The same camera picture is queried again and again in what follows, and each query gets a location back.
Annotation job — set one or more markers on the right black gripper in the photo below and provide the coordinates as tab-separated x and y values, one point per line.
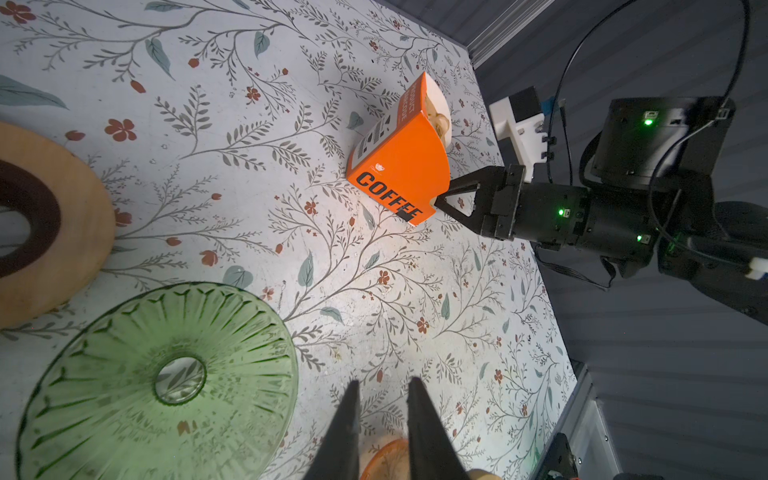
548	214

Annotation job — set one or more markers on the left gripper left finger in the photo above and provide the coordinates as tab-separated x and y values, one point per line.
338	456

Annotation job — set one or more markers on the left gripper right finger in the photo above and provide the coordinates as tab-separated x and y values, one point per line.
431	454

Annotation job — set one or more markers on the orange glass carafe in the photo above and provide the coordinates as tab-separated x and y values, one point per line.
391	462

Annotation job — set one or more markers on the wooden dripper ring stand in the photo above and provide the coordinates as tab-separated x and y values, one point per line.
479	474

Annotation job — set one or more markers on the orange coffee filter box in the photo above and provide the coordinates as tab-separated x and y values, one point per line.
400	163

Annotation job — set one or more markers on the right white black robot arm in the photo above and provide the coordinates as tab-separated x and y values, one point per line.
644	194

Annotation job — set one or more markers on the green glass dripper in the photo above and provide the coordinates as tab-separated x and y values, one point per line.
192	381

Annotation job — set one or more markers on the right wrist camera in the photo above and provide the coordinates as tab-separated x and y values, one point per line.
519	119

